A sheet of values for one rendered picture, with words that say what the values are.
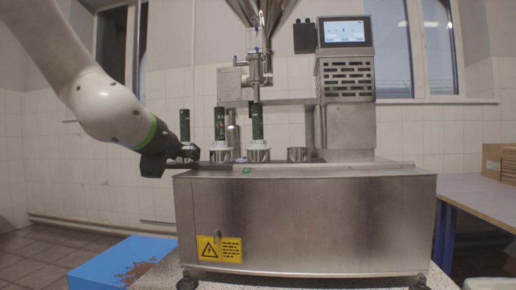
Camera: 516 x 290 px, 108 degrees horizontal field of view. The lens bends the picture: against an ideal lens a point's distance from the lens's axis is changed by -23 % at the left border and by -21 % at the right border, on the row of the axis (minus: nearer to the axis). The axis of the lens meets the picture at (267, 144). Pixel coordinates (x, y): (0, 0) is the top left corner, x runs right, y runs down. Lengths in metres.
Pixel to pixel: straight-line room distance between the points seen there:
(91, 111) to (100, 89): 0.04
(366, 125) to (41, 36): 0.75
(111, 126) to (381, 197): 0.52
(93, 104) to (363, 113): 0.65
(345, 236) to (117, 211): 2.76
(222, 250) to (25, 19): 0.55
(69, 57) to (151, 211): 2.36
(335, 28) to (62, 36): 0.66
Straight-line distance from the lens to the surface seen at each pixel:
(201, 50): 2.49
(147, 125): 0.50
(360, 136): 0.72
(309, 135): 0.93
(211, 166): 0.64
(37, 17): 0.48
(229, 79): 0.79
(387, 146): 2.26
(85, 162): 3.28
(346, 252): 0.56
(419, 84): 2.88
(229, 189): 0.52
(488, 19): 3.03
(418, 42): 3.00
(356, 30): 0.78
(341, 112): 0.72
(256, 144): 0.64
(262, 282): 0.64
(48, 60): 0.52
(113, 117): 0.44
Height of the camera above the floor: 1.11
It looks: 2 degrees down
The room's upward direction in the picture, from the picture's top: 2 degrees counter-clockwise
